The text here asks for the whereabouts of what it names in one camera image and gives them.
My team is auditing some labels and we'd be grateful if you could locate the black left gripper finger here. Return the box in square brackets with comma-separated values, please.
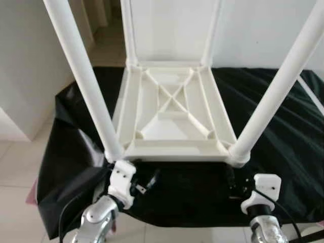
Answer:
[138, 169, 161, 195]

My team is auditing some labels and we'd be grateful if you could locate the dark metal bar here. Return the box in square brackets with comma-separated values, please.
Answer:
[299, 230, 324, 243]

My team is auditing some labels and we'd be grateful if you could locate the pink cloth piece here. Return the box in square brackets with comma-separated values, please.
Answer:
[25, 180, 38, 204]

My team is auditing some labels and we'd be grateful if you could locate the white fabric strip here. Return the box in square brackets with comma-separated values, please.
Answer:
[296, 75, 324, 114]

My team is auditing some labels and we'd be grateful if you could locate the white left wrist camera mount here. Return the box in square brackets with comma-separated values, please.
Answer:
[107, 159, 137, 209]

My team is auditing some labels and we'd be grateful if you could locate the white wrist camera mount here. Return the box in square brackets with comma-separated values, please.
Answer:
[107, 159, 137, 209]
[240, 174, 282, 214]

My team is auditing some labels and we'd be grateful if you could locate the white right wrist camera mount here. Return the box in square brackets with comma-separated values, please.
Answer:
[240, 174, 282, 214]

